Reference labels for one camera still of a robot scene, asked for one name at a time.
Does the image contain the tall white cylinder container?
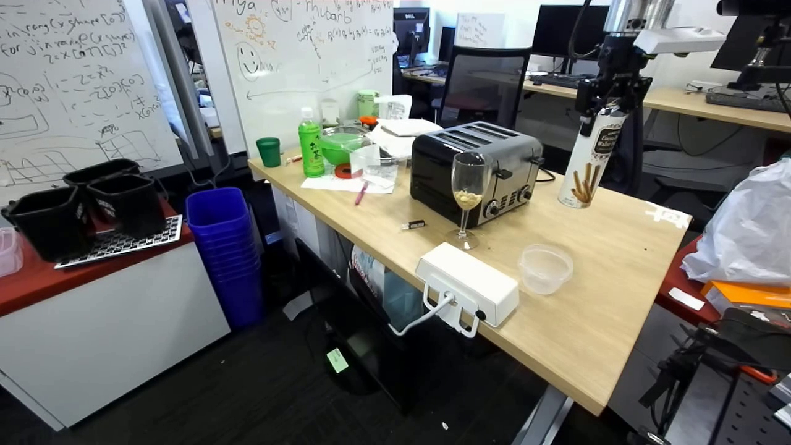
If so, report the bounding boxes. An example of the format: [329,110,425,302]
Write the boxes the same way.
[556,100,626,210]

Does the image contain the black silver four-slot toaster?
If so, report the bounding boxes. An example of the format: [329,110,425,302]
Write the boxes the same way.
[407,119,546,231]

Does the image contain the white cabinet with red top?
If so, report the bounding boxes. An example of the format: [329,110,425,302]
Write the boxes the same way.
[0,206,234,433]

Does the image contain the green plastic bottle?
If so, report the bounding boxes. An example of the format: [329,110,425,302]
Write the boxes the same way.
[296,105,329,181]

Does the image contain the white cable of power box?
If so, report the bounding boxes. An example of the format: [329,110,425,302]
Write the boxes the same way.
[385,277,485,343]

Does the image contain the clear plastic bowl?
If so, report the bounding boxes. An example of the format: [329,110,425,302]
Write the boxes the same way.
[517,243,576,299]

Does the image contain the green sticky note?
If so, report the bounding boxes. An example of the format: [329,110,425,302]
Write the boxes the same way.
[324,346,354,375]

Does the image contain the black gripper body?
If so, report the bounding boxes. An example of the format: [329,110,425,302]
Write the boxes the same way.
[574,32,655,115]

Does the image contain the dark wide computer monitor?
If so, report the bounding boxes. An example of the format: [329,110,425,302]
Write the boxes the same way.
[528,3,612,62]

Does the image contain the white folded paper towels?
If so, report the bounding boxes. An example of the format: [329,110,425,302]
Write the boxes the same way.
[366,115,446,166]

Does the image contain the clear wine glass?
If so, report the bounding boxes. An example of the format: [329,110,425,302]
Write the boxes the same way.
[446,151,488,252]

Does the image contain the grey-backed office chair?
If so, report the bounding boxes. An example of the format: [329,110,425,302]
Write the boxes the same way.
[438,44,534,133]

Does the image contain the black tripod stand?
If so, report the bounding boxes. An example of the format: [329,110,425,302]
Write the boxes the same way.
[634,306,791,445]

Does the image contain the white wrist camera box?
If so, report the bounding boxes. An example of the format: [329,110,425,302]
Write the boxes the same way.
[630,24,729,58]

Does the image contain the whiteboard with smiley drawing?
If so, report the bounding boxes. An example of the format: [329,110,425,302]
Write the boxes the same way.
[207,0,401,156]

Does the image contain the black plastic bin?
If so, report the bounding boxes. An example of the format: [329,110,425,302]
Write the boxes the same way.
[61,159,141,189]
[84,171,167,243]
[3,186,94,264]

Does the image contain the white plastic bag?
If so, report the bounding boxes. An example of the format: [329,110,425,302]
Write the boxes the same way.
[679,156,791,290]

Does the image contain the white rectangular power box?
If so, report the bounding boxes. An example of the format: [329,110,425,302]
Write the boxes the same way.
[413,239,524,332]

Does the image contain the green plastic cup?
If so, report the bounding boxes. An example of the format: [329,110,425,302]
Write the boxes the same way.
[255,135,283,171]

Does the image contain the green plastic food container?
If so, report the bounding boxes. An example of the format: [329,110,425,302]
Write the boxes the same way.
[318,130,370,173]

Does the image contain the stack of blue bins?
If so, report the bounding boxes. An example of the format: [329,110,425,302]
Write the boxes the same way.
[182,186,270,333]

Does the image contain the whiteboard with handwritten notes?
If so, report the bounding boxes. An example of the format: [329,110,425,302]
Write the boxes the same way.
[0,0,186,210]

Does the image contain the light wood background desk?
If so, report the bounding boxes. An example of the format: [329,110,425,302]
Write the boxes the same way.
[525,76,791,139]

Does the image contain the orange flat package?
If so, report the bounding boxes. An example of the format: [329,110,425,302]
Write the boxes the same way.
[701,280,791,316]

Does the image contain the white paper sheet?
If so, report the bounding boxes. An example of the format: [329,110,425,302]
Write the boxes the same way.
[299,166,401,197]

